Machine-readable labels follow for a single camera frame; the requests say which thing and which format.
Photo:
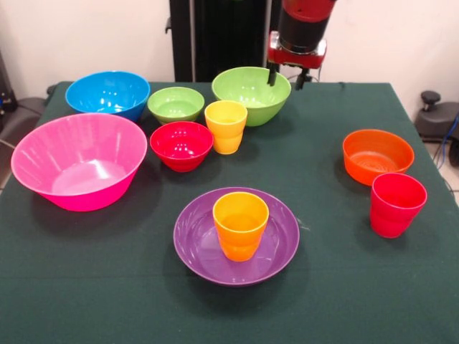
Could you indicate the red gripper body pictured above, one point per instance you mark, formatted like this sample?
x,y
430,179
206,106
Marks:
x,y
287,57

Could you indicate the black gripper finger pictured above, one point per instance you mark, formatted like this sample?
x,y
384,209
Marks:
x,y
301,80
272,77

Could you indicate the large green plastic bowl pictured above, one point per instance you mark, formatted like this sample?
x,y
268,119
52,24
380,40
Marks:
x,y
247,89

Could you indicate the purple plastic bowl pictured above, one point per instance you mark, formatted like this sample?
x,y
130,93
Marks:
x,y
279,236

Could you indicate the orange plastic cup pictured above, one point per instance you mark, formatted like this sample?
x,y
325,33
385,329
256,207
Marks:
x,y
240,240

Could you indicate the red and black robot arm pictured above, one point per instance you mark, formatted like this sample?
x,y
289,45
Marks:
x,y
305,25

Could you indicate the yellow plastic cup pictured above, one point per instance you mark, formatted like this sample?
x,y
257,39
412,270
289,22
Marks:
x,y
226,139

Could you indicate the small green plastic bowl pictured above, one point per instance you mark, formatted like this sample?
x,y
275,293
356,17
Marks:
x,y
175,104

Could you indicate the orange plastic bowl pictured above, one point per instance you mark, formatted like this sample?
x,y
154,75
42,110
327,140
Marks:
x,y
376,154

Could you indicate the small red plastic bowl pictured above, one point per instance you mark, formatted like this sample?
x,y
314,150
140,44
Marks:
x,y
181,143

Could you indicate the red plastic cup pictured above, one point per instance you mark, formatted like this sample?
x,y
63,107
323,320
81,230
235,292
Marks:
x,y
394,215

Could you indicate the blue plastic bowl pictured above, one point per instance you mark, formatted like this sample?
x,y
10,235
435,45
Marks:
x,y
107,89

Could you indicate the large pink plastic bowl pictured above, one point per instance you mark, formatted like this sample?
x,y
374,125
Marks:
x,y
89,143

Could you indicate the dark green table cloth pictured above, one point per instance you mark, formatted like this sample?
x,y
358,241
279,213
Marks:
x,y
229,304

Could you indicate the black pedestal leg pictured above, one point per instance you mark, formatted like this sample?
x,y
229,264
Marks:
x,y
21,118
437,122

